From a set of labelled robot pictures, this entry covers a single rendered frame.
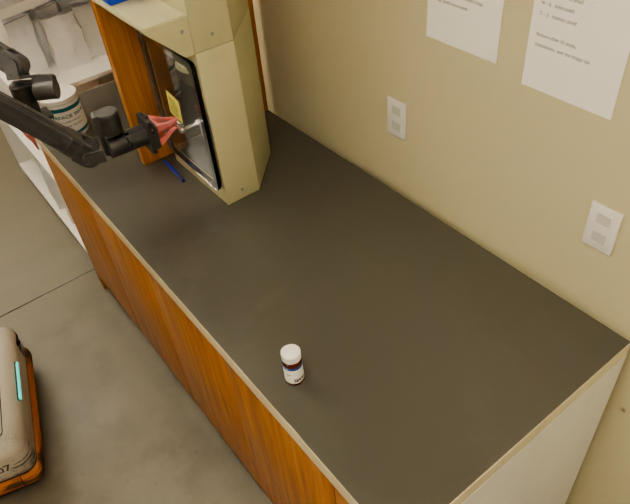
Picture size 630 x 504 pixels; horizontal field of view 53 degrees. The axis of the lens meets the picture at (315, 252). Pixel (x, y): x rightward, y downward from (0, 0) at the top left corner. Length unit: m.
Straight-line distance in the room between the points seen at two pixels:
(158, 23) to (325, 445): 1.00
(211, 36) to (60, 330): 1.79
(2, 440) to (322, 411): 1.34
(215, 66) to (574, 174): 0.89
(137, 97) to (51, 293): 1.46
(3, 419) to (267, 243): 1.19
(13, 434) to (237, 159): 1.23
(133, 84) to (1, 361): 1.20
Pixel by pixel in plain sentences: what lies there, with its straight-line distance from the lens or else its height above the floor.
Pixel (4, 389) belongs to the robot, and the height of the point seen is 0.28.
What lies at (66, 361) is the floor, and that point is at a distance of 2.92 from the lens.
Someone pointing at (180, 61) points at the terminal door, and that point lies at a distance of 1.70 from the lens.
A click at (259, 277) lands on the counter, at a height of 0.94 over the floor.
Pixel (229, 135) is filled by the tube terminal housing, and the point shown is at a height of 1.16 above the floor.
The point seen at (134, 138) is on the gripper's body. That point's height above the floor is 1.22.
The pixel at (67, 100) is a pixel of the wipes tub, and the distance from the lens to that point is 2.33.
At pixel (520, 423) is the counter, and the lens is 1.37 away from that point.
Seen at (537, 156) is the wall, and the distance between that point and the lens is 1.49.
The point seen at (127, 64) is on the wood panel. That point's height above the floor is 1.28.
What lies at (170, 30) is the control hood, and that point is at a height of 1.49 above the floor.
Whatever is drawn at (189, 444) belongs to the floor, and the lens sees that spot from 2.50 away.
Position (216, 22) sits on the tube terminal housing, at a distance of 1.64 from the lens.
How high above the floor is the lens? 2.08
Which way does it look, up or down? 43 degrees down
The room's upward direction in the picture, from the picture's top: 6 degrees counter-clockwise
